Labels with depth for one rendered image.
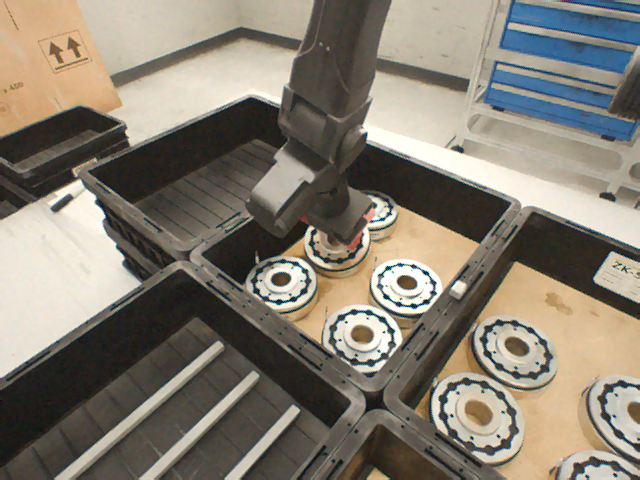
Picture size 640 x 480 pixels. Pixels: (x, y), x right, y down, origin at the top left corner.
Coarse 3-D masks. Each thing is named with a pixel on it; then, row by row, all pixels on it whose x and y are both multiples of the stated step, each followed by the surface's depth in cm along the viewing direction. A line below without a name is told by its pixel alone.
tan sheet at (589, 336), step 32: (512, 288) 62; (544, 288) 62; (480, 320) 58; (544, 320) 58; (576, 320) 58; (608, 320) 58; (576, 352) 54; (608, 352) 54; (576, 384) 51; (544, 416) 48; (576, 416) 48; (544, 448) 45; (576, 448) 45
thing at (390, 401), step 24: (528, 216) 59; (552, 216) 59; (504, 240) 57; (600, 240) 56; (480, 264) 52; (456, 312) 47; (432, 336) 44; (408, 360) 42; (384, 408) 39; (408, 408) 39; (432, 432) 37; (456, 456) 35
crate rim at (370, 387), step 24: (432, 168) 68; (480, 192) 64; (504, 216) 59; (216, 240) 55; (240, 288) 49; (264, 312) 47; (432, 312) 47; (408, 336) 44; (336, 360) 42; (360, 384) 40; (384, 384) 40
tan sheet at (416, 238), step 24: (408, 216) 74; (384, 240) 70; (408, 240) 70; (432, 240) 70; (456, 240) 70; (432, 264) 66; (456, 264) 66; (336, 288) 62; (360, 288) 62; (312, 312) 59; (312, 336) 56
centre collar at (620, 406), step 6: (624, 396) 46; (630, 396) 46; (636, 396) 46; (618, 402) 45; (624, 402) 45; (630, 402) 45; (636, 402) 45; (618, 408) 45; (624, 408) 45; (618, 414) 45; (624, 414) 44; (624, 420) 44; (630, 420) 44; (630, 426) 43; (636, 426) 43; (636, 432) 43
